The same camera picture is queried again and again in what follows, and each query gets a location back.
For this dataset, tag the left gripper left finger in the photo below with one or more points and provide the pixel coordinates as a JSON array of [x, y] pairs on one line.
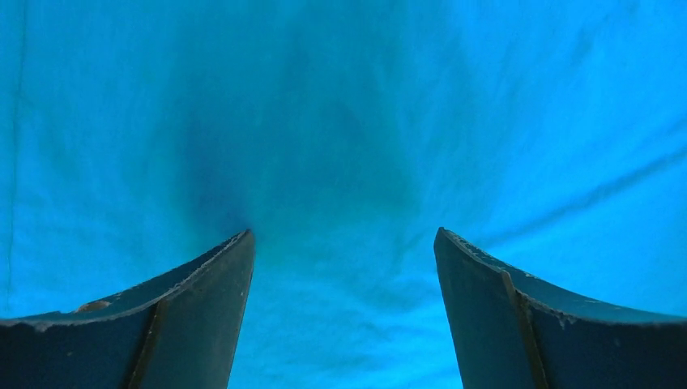
[[177, 330]]

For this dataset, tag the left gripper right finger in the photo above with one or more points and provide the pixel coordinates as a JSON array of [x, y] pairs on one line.
[[513, 330]]

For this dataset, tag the bright blue t shirt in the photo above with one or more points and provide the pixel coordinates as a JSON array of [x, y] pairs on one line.
[[135, 135]]

